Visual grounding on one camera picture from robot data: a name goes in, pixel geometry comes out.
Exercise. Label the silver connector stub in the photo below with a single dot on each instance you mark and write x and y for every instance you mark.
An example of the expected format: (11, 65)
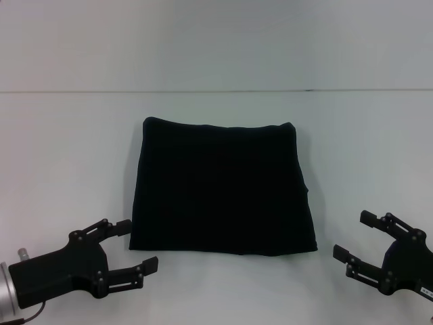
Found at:
(23, 254)

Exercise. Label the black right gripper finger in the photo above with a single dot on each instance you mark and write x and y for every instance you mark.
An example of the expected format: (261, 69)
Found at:
(341, 254)
(370, 218)

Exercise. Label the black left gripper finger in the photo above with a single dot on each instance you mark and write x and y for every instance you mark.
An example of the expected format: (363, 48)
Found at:
(150, 264)
(123, 227)

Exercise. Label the black shirt with FREE print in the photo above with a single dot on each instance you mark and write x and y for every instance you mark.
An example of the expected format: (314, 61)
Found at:
(220, 189)

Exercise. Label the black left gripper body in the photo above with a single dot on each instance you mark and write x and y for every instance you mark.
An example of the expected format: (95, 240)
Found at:
(57, 271)

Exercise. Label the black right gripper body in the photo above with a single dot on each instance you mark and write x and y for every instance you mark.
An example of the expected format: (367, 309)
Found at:
(409, 264)

